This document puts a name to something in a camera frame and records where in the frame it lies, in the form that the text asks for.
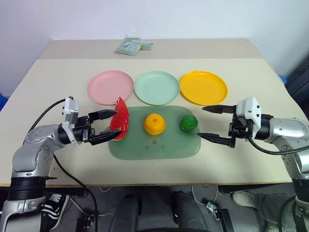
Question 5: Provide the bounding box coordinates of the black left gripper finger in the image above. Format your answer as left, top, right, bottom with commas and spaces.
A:
89, 130, 124, 146
88, 109, 118, 124

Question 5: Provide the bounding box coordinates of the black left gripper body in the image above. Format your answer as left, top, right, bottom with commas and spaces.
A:
71, 115, 97, 145

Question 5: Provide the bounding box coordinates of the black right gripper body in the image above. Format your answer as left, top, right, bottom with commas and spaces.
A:
228, 113, 254, 139

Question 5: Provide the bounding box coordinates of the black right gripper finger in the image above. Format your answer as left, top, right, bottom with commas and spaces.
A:
201, 105, 238, 115
196, 133, 237, 148

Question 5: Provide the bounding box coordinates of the yellow round plate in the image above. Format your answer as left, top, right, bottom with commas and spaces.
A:
179, 70, 229, 106

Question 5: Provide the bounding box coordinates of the pink round plate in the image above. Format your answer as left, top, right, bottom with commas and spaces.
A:
87, 70, 134, 106

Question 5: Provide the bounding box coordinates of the green round toy fruit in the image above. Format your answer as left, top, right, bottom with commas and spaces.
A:
180, 115, 199, 133

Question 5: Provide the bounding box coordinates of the orange toy fruit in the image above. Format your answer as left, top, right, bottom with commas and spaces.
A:
143, 113, 167, 136

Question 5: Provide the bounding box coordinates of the mint green round plate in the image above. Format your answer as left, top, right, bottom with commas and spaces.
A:
134, 70, 181, 106

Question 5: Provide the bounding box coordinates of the red watermelon slice toy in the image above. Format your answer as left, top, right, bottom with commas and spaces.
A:
109, 96, 130, 141

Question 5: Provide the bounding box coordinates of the translucent green rectangular tray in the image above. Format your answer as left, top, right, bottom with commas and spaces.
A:
107, 105, 202, 161

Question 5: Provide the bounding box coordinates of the white shoe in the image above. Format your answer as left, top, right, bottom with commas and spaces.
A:
232, 190, 257, 209

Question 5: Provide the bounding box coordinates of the green plastic bag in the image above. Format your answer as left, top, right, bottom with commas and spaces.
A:
113, 36, 143, 56

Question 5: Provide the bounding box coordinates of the black ribbed chair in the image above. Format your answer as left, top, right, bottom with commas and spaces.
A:
285, 55, 309, 107

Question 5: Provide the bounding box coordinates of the dark rounded grey shape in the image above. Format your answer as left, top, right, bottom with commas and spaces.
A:
108, 192, 143, 232
171, 190, 211, 232

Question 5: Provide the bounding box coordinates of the black sneaker with white stripes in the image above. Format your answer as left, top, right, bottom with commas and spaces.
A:
40, 192, 70, 231

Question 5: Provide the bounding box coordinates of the grey trouser leg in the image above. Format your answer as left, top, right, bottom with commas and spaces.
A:
250, 192, 299, 232

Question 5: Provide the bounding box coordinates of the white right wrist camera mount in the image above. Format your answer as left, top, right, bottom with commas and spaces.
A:
236, 97, 263, 127

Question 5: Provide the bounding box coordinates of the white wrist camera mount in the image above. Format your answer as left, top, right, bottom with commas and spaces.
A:
61, 97, 81, 145
236, 97, 263, 127

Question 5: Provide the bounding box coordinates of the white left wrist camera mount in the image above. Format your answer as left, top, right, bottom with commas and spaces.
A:
61, 97, 81, 145

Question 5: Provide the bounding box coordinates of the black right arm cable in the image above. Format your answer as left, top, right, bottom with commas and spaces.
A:
247, 136, 309, 155

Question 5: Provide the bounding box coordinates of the thin white cable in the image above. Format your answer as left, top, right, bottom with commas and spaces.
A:
191, 185, 219, 208

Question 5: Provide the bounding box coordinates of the black metal floor bracket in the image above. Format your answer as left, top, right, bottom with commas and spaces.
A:
211, 208, 234, 232

